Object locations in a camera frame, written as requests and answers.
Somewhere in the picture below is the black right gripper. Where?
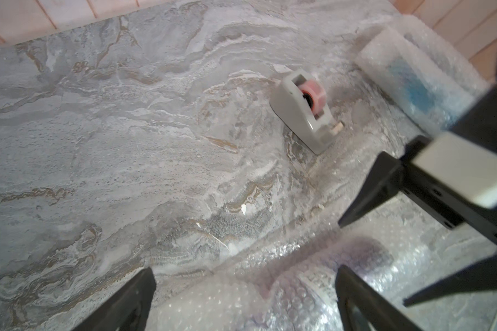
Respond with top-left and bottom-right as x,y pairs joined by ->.
338,84 -> 497,307

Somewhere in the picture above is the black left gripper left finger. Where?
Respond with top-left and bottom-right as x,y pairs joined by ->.
74,268 -> 157,331

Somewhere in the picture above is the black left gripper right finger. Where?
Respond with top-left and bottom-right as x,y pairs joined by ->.
335,265 -> 420,330

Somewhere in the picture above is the dark purple bottle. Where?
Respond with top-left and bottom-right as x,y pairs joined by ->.
244,237 -> 393,330

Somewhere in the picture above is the blue bottle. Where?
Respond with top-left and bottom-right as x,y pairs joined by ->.
355,26 -> 477,135

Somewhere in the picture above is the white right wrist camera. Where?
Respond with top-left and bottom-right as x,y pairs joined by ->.
412,132 -> 497,209

